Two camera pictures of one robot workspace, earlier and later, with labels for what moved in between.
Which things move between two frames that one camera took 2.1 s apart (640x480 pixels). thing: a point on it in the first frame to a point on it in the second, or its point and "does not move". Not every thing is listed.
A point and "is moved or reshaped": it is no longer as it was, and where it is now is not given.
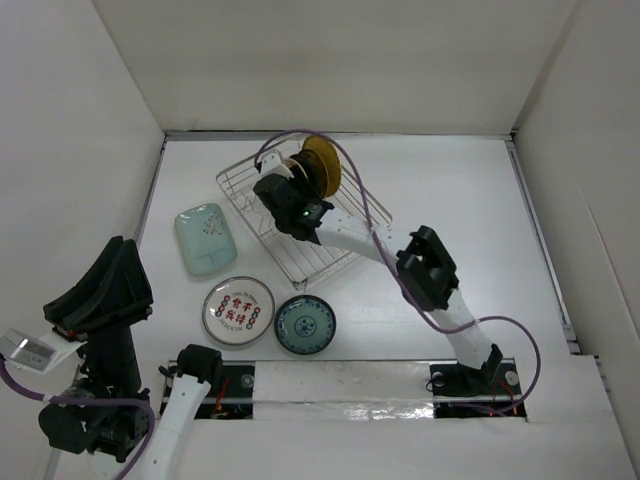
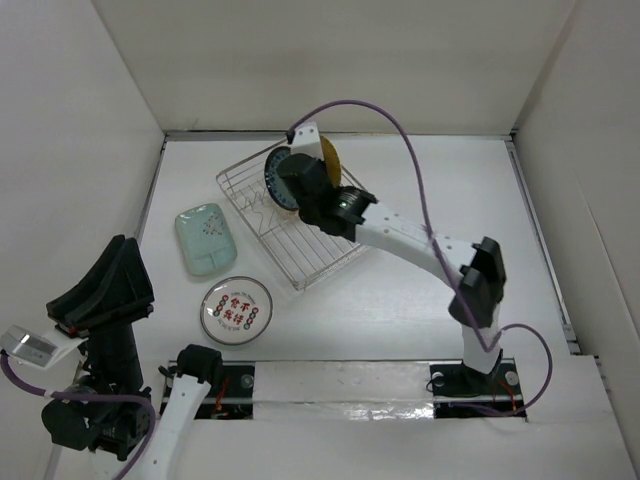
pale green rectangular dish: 205,241 does not move
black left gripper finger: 63,308 does not move
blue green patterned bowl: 305,324 is moved or reshaped
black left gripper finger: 123,298 does not move
